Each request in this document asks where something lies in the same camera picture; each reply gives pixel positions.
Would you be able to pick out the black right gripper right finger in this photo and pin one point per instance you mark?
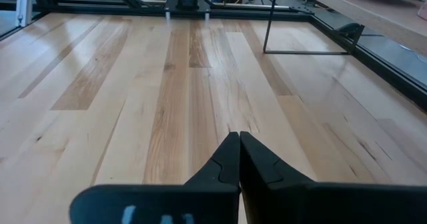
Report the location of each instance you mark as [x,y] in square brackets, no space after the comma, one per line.
[300,204]

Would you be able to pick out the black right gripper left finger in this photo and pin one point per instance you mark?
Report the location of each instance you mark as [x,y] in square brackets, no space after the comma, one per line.
[187,204]

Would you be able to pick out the wooden shelf with black legs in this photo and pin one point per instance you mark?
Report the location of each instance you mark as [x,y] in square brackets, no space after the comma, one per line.
[383,14]

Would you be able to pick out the black frame bracket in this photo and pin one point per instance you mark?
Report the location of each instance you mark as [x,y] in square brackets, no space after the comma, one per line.
[350,30]

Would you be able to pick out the white standoff post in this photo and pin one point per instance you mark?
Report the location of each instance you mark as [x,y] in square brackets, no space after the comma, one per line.
[207,16]
[167,16]

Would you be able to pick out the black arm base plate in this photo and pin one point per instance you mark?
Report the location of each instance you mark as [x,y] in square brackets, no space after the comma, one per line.
[173,5]

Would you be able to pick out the white upright post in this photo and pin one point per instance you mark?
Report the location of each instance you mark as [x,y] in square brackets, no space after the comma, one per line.
[25,4]

